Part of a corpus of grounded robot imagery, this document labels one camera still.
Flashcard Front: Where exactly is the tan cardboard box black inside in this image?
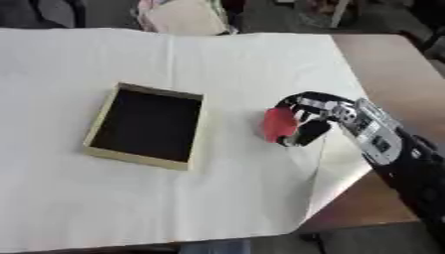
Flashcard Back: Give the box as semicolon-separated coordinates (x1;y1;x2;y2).
81;81;208;172

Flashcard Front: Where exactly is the black chair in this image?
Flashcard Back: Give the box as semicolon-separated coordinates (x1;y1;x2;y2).
0;0;89;30

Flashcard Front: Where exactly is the pale bag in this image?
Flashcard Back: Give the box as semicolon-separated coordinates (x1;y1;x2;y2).
135;0;240;36

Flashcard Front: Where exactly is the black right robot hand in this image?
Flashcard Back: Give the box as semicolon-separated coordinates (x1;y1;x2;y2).
272;91;357;148

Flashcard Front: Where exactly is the white table leg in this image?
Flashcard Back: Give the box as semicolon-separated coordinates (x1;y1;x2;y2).
328;0;355;29

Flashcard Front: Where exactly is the red block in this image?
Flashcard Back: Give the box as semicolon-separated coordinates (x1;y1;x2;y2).
258;106;301;144

